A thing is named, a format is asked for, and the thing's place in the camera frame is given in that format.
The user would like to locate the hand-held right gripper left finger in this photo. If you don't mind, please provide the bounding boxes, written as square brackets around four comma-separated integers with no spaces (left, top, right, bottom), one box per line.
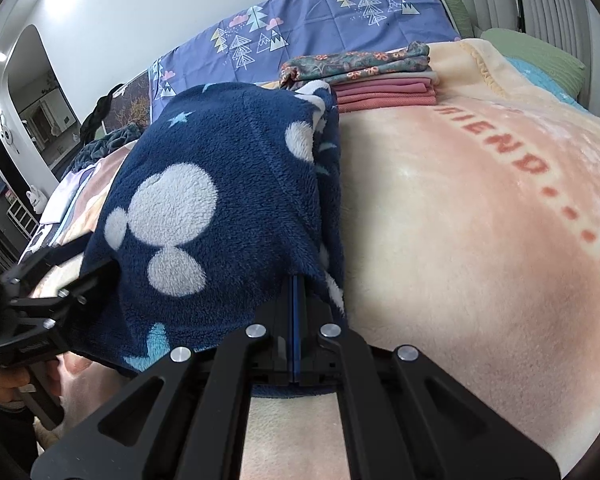
[30,275,296,480]

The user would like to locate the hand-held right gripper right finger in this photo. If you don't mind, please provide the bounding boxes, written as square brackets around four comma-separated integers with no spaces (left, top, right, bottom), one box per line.
[295,275,561,480]

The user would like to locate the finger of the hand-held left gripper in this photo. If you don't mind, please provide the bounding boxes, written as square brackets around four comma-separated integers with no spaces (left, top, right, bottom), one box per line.
[9,259,122,319]
[0,245,88,287]

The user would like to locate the navy fleece garment white spots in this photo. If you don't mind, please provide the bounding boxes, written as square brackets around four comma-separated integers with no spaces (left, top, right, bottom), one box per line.
[70,81,349,377]

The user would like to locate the person's left forearm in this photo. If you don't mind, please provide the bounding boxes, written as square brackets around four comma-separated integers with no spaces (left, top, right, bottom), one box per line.
[0,390,41,480]

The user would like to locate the person's left hand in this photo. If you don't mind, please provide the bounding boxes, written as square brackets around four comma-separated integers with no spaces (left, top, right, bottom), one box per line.
[0,355,63,413]

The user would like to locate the dark storage shelf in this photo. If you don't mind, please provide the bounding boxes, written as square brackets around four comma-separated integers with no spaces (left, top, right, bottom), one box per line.
[0,132,43,267]

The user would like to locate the white rabbit figurine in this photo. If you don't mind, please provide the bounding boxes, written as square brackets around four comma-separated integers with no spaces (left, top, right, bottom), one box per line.
[25,185,49,217]

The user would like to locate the dark teal cloth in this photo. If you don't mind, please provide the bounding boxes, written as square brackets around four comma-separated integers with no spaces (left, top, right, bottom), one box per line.
[62,124,144,182]

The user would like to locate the black hanging cloth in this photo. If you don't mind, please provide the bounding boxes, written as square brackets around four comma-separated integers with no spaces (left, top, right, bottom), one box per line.
[79,82,127,147]

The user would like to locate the peach plush blanket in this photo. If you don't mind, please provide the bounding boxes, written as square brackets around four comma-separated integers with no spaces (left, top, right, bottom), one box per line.
[30,37,600,480]

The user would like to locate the pink folded garment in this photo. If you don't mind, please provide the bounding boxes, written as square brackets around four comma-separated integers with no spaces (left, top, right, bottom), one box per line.
[336,91,438,114]
[333,81,435,96]

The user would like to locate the floral folded garment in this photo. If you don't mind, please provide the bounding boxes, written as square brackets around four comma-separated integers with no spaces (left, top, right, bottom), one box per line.
[280,41,432,92]

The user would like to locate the purple tree-print bedsheet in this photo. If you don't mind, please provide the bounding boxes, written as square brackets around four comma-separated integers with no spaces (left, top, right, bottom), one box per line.
[147,0,463,127]

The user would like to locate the light blue cloth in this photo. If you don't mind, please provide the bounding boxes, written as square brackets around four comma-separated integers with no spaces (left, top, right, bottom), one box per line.
[506,57,592,112]

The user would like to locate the green pillow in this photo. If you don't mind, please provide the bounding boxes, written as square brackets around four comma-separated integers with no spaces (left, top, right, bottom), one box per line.
[461,0,600,127]
[439,0,477,42]
[480,27,588,100]

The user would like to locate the arched wall mirror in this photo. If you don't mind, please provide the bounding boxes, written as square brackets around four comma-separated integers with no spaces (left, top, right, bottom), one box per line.
[5,24,87,172]

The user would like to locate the dark wall picture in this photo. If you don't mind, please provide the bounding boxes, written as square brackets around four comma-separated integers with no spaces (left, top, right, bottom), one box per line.
[102,71,154,134]

